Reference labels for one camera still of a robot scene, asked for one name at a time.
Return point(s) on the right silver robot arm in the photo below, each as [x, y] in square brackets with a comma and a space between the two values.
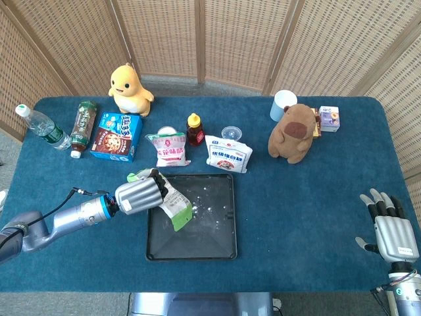
[406, 291]

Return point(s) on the blue cookie box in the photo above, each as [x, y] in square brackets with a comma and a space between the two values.
[116, 136]

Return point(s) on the clear water bottle green label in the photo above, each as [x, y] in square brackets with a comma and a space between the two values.
[42, 128]

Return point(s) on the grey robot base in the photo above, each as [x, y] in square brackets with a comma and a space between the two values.
[200, 304]

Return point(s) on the woven rattan folding screen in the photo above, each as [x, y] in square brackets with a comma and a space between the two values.
[230, 39]

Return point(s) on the honey bottle yellow cap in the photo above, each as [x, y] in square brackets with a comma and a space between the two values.
[194, 130]

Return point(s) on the black square tray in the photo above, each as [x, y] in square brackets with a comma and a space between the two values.
[204, 230]

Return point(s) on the yellow dinosaur plush toy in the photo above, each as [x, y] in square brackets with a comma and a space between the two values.
[130, 90]

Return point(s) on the brown capybara plush toy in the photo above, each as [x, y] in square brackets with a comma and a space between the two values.
[291, 133]

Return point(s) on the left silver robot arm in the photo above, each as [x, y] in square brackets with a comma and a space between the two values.
[56, 220]

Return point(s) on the blue white sugar bag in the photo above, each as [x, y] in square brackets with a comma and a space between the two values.
[227, 154]

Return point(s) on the pink white seasoning bag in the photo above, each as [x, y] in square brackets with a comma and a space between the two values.
[170, 148]

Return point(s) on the white round container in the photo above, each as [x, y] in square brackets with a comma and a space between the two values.
[166, 131]

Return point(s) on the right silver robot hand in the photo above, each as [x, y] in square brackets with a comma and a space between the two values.
[393, 237]

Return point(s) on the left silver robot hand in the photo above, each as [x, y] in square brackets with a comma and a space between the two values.
[141, 195]

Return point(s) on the purple white small carton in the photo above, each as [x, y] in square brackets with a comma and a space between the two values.
[329, 119]

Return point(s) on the clear plastic lidded cup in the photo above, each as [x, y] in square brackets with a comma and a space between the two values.
[232, 133]

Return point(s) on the brown tea bottle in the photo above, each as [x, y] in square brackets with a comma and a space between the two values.
[83, 126]

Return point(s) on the green white snack bag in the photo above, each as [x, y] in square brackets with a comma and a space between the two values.
[176, 205]

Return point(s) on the light blue paper cup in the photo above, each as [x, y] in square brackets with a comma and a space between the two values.
[281, 105]

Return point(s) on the blue table cloth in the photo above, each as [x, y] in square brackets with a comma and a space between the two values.
[296, 214]

